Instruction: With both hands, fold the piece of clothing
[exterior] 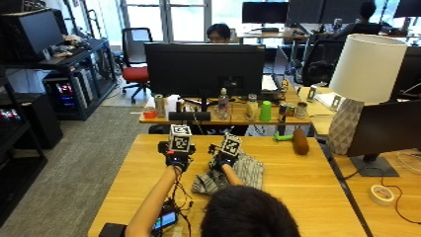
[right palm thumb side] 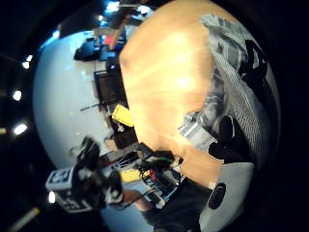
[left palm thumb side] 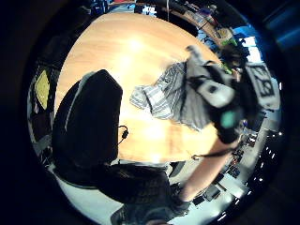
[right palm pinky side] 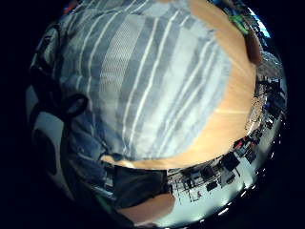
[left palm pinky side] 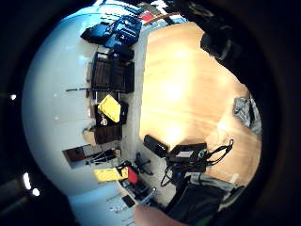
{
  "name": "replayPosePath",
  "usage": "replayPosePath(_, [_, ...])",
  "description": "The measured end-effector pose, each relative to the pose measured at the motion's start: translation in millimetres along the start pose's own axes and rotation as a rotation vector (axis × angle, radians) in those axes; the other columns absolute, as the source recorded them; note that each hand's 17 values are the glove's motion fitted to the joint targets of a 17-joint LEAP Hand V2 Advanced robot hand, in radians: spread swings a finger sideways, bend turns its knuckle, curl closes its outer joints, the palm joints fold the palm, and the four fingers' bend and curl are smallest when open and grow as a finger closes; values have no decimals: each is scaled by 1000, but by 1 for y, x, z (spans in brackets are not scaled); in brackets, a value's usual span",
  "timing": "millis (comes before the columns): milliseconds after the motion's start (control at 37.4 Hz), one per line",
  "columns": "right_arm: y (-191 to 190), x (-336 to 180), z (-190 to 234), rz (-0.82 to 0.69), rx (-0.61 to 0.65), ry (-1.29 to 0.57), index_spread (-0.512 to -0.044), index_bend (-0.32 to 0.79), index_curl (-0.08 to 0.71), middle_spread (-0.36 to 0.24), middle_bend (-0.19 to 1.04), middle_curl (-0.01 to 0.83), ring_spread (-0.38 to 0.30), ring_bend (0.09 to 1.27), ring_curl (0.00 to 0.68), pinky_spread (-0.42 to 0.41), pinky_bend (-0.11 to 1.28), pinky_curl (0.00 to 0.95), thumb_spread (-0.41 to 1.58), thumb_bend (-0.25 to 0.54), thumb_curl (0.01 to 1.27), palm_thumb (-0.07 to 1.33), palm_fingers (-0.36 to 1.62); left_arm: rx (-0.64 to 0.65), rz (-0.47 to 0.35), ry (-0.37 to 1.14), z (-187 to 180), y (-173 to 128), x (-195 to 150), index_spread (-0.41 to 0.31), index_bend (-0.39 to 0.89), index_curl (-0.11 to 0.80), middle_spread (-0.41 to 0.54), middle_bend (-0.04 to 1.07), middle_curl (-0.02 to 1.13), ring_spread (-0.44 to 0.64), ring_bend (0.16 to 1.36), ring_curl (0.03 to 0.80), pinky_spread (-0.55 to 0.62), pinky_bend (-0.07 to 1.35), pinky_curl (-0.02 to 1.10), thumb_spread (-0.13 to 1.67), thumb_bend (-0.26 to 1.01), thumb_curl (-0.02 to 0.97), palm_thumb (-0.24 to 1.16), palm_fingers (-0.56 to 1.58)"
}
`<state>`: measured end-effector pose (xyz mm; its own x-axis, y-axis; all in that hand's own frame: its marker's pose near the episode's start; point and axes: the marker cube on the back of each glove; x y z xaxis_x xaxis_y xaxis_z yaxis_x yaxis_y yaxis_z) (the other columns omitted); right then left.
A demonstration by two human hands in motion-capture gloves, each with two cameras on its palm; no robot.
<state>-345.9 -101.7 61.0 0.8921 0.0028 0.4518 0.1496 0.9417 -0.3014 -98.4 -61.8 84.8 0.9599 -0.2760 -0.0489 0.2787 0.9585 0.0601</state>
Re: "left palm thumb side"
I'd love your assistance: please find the grey palm camera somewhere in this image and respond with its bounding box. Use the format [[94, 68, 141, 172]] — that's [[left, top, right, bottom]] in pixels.
[[197, 78, 236, 109]]

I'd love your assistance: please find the cluttered wooden desk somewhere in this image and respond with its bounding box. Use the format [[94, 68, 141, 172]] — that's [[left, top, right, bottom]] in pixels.
[[168, 1, 240, 48]]

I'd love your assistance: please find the white marker cube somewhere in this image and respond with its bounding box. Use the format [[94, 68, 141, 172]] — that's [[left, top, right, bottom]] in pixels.
[[245, 61, 281, 111]]

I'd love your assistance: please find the the person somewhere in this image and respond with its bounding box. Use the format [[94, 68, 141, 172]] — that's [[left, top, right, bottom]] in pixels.
[[93, 161, 192, 225]]

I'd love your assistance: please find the black wrist strap cable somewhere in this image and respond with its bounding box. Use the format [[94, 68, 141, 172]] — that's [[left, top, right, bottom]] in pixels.
[[190, 146, 238, 161]]

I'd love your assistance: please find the grey striped shirt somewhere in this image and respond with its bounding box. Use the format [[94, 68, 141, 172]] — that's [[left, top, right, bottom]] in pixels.
[[129, 46, 219, 132]]

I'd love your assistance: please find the yellow chair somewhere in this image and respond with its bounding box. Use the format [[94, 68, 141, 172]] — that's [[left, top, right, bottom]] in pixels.
[[33, 68, 52, 111]]

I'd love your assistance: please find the thin black cable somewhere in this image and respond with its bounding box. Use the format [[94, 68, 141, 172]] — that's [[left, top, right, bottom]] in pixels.
[[117, 125, 129, 145]]

